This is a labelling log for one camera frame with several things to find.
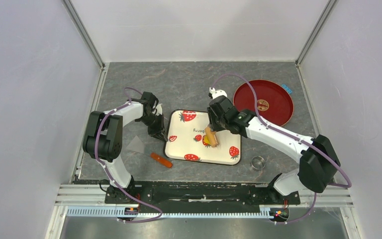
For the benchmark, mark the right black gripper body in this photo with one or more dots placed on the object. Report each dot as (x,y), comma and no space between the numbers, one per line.
(216,124)

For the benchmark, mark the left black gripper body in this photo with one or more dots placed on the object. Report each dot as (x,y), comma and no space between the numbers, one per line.
(154,123)

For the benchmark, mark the wooden dough roller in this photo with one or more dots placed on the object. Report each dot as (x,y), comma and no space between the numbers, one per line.
(211,137)

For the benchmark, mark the white strawberry print tray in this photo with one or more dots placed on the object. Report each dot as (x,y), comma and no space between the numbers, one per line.
(188,141)

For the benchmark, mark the yellow dough piece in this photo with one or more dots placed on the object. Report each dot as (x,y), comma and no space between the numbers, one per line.
(205,142)

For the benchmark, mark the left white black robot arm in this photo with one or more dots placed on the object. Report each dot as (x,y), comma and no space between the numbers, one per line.
(104,130)

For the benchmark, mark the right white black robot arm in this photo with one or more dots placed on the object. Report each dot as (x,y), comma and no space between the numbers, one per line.
(316,157)

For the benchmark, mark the round red plate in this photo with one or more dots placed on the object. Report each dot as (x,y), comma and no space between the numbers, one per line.
(273,102)

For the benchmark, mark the small blue plastic piece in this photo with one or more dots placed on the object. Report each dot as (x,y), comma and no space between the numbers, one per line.
(286,88)

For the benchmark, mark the orange handled metal scraper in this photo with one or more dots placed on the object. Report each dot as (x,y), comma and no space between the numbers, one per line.
(136,145)

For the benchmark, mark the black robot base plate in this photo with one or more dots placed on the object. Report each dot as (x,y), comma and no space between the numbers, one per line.
(197,197)

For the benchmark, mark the aluminium frame rail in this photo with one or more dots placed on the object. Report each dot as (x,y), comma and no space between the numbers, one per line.
(88,201)

